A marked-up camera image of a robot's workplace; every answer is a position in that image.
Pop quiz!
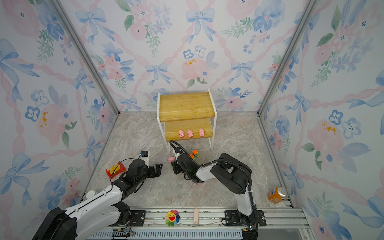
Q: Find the green truck orange top far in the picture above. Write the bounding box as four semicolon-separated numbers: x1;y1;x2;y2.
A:
192;150;200;158

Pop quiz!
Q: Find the pink eraser block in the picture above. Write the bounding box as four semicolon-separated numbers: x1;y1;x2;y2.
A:
194;209;200;225

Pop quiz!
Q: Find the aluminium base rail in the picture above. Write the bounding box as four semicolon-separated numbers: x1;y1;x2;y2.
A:
90;207;315;240

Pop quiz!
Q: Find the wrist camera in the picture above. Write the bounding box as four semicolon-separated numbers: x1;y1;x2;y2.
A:
173;147;185;159
139;150;149;166

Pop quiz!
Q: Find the colourful smiling flower plush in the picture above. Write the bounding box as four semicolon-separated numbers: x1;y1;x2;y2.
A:
165;210;180;227

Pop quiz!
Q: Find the white cap pill bottle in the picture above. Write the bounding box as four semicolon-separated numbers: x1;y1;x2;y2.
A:
85;190;96;200

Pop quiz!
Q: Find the red snack packet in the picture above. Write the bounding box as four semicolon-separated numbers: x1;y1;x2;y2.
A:
106;161;127;180

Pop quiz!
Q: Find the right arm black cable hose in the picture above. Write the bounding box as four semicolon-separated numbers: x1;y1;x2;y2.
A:
169;140;253;196

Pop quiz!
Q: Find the wooden two-tier shelf white frame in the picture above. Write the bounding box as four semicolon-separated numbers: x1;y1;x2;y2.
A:
156;90;218;153

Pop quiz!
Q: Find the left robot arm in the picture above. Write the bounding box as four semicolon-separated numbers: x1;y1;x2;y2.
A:
33;159;163;240

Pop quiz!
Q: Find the orange drink can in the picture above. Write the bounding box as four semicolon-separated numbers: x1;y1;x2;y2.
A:
268;186;289;204

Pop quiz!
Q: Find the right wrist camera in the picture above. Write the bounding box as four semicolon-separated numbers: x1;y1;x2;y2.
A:
173;147;185;159

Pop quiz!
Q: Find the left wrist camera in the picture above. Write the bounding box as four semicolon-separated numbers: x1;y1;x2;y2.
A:
139;150;149;166

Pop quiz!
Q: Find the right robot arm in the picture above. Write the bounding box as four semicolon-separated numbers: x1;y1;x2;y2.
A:
171;153;257;227

